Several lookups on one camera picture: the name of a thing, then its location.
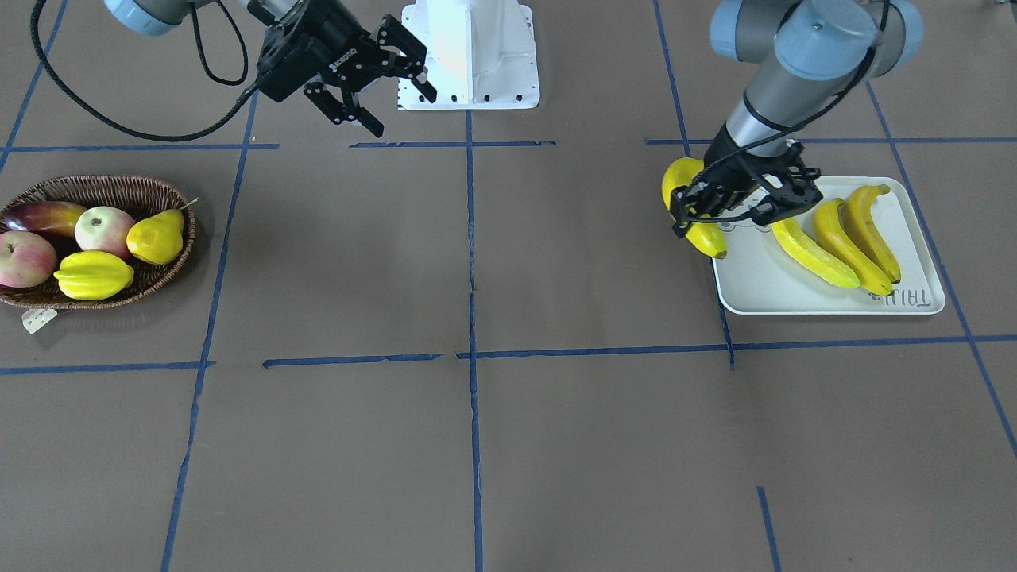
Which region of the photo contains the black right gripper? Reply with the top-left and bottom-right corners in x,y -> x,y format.
257,1 -> 437,138

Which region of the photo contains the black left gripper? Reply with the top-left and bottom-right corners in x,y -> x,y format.
669,126 -> 824,239

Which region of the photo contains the yellow banana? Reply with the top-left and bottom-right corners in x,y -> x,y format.
842,184 -> 902,284
661,158 -> 728,260
813,198 -> 893,296

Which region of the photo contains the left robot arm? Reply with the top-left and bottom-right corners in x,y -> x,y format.
664,1 -> 925,238

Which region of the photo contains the woven wicker basket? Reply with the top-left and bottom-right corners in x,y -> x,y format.
2,175 -> 197,311

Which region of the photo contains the paper tag on basket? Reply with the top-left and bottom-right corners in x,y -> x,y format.
21,308 -> 60,334

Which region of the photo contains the white bear tray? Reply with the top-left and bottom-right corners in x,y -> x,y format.
713,176 -> 945,314

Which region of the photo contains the yellow pear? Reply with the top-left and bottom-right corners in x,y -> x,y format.
125,198 -> 199,265

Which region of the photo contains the green red apple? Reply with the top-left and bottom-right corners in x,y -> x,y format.
74,206 -> 137,260

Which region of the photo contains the purple red mango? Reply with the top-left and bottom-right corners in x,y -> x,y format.
3,201 -> 87,238

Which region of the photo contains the yellow starfruit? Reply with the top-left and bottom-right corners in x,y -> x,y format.
53,250 -> 134,301

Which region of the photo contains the pink red apple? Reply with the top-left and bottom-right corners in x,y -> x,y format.
1,230 -> 58,288

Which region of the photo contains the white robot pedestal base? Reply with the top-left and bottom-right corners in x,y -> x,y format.
397,1 -> 541,110

